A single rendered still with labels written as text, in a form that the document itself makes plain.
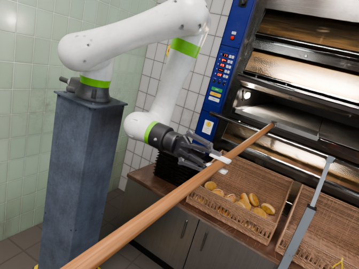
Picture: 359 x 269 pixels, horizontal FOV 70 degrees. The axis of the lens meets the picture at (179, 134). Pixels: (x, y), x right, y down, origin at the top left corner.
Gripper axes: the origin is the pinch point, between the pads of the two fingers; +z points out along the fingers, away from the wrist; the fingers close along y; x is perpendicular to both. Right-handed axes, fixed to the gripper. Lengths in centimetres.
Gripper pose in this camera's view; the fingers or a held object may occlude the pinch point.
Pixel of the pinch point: (218, 163)
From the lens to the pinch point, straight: 86.2
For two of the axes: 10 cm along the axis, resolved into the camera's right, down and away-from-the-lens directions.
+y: -2.5, 9.2, 3.0
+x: -4.9, 1.5, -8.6
